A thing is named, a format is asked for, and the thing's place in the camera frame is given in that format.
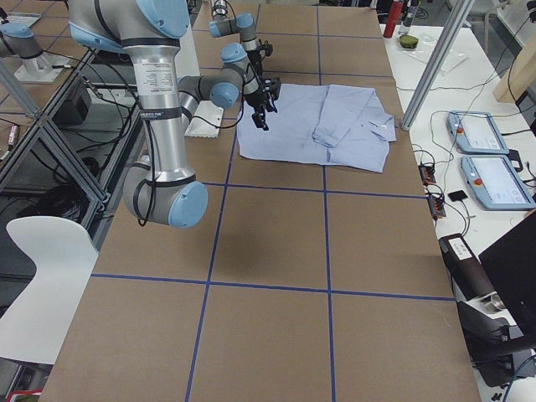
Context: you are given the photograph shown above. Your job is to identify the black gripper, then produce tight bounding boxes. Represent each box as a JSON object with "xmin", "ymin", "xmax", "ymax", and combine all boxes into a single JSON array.
[{"xmin": 245, "ymin": 90, "xmax": 276, "ymax": 131}]

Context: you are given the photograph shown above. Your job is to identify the light blue striped shirt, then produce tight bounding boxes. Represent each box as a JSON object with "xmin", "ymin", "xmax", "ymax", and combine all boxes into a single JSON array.
[{"xmin": 237, "ymin": 84, "xmax": 396, "ymax": 173}]

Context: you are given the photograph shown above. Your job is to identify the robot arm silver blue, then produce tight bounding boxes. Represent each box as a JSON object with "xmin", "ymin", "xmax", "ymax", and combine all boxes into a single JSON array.
[
  {"xmin": 209, "ymin": 0, "xmax": 273, "ymax": 76},
  {"xmin": 69, "ymin": 1, "xmax": 281, "ymax": 228}
]

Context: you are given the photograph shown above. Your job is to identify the green folded cloth pouch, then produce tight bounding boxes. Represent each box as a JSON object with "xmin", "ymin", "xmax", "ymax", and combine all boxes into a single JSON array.
[{"xmin": 399, "ymin": 34, "xmax": 419, "ymax": 50}]

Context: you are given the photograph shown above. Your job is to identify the red cylinder bottle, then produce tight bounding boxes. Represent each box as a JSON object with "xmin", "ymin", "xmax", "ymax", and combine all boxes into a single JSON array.
[{"xmin": 383, "ymin": 0, "xmax": 404, "ymax": 39}]

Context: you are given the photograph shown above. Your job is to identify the clear plastic bag green print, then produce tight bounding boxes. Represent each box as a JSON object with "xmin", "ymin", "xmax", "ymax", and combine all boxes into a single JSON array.
[{"xmin": 401, "ymin": 33, "xmax": 470, "ymax": 76}]

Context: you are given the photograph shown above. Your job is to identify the grey usb hub orange ports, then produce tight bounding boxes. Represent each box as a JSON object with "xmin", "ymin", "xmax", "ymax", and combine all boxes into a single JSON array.
[{"xmin": 418, "ymin": 163, "xmax": 436, "ymax": 186}]

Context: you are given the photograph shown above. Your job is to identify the upper blue teach pendant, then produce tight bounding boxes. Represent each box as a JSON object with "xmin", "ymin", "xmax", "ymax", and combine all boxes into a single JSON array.
[{"xmin": 447, "ymin": 111, "xmax": 509, "ymax": 155}]

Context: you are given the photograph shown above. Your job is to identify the blue teach pendant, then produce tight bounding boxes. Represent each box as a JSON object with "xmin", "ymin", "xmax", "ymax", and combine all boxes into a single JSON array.
[
  {"xmin": 460, "ymin": 155, "xmax": 535, "ymax": 211},
  {"xmin": 447, "ymin": 111, "xmax": 509, "ymax": 155}
]

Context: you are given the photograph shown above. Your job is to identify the lower blue teach pendant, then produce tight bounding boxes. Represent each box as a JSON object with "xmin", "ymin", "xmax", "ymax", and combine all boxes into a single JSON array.
[{"xmin": 460, "ymin": 155, "xmax": 535, "ymax": 211}]

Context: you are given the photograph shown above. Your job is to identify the black box white label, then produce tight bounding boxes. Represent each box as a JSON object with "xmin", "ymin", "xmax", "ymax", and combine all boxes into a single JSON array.
[{"xmin": 438, "ymin": 234, "xmax": 495, "ymax": 300}]

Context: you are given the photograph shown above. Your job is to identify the black monitor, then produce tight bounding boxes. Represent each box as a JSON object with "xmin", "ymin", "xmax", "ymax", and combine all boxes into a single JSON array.
[{"xmin": 479, "ymin": 213, "xmax": 536, "ymax": 334}]

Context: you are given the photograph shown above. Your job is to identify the white chair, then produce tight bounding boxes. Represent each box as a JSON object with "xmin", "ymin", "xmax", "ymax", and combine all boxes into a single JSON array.
[{"xmin": 1, "ymin": 216, "xmax": 98, "ymax": 365}]

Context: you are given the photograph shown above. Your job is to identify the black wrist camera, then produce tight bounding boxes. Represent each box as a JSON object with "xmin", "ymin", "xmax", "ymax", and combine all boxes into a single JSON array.
[
  {"xmin": 261, "ymin": 77, "xmax": 281, "ymax": 101},
  {"xmin": 256, "ymin": 40, "xmax": 273, "ymax": 59}
]

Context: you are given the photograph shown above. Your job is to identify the aluminium frame post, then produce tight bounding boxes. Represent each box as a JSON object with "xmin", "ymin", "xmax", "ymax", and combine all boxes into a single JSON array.
[{"xmin": 401, "ymin": 0, "xmax": 474, "ymax": 131}]

